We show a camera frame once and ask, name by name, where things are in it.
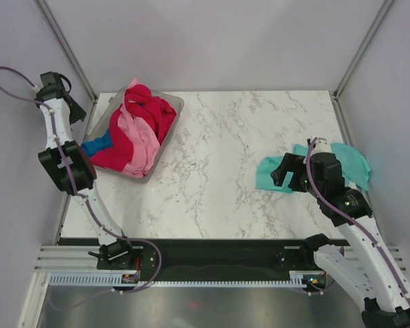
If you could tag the blue t shirt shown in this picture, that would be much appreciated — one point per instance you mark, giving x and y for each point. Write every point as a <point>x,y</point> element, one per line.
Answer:
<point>90,148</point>

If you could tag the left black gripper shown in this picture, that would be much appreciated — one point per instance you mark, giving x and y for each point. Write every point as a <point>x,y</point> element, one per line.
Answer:
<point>79,113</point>

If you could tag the white slotted cable duct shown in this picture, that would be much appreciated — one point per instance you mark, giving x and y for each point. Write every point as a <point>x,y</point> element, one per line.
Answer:
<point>294,280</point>

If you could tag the aluminium frame rail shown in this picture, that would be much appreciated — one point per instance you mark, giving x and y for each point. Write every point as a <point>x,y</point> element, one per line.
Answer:
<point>76,259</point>

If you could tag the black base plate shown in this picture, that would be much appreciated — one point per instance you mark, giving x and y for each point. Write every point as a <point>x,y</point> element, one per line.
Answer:
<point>218,259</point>

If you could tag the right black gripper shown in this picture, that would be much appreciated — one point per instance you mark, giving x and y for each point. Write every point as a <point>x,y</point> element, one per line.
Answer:
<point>290,162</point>

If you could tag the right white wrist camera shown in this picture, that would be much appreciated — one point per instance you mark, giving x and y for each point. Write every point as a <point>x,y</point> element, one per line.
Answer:
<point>318,144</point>

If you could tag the teal t shirt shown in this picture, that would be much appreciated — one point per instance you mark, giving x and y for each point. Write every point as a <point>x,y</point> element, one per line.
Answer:
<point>355,169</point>

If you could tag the magenta t shirt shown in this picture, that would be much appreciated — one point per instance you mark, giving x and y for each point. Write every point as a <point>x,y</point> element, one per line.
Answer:
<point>123,143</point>

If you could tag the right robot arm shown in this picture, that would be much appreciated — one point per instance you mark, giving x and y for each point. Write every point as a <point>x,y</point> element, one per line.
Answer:
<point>380,289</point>

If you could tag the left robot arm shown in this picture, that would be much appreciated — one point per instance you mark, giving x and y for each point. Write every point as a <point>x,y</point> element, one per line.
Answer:
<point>72,172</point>

